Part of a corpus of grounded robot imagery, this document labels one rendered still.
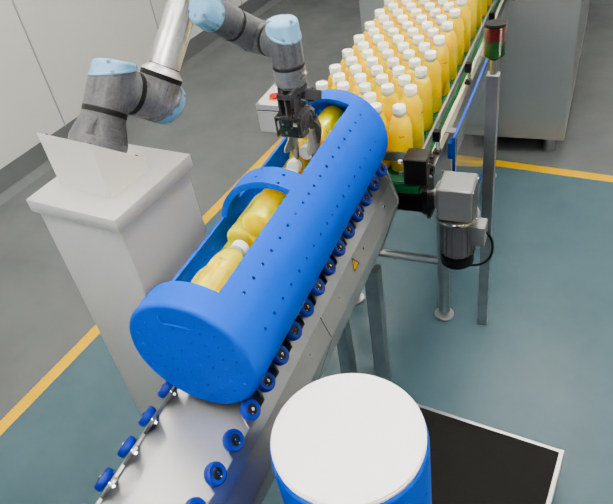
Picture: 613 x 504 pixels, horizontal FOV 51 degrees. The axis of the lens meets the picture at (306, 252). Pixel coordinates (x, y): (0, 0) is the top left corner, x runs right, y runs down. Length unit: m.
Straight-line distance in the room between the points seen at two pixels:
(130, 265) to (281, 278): 0.57
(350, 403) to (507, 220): 2.22
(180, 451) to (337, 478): 0.37
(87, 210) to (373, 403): 0.89
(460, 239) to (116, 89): 1.14
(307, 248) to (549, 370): 1.48
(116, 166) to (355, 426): 0.92
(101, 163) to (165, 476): 0.77
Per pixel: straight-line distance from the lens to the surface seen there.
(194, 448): 1.36
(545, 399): 2.55
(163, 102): 1.81
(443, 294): 2.69
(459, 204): 2.03
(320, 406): 1.22
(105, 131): 1.72
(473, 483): 2.15
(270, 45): 1.50
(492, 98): 2.16
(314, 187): 1.47
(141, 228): 1.72
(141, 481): 1.36
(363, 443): 1.16
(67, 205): 1.76
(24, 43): 4.57
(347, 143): 1.63
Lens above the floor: 2.00
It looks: 39 degrees down
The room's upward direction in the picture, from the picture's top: 11 degrees counter-clockwise
